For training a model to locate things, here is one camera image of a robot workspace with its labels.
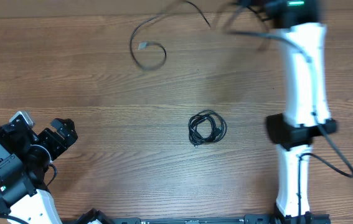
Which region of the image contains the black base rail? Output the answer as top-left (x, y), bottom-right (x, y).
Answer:
top-left (63, 208), bottom-right (331, 224)

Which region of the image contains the coiled black USB cable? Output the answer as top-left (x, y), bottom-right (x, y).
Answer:
top-left (187, 110), bottom-right (228, 148)

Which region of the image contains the black usb cable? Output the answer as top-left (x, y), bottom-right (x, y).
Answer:
top-left (187, 110), bottom-right (228, 148)
top-left (129, 0), bottom-right (258, 72)

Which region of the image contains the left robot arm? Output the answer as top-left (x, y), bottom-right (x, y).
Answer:
top-left (0, 115), bottom-right (78, 218)

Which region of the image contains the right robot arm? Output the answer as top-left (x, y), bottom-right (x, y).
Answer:
top-left (258, 0), bottom-right (337, 223)

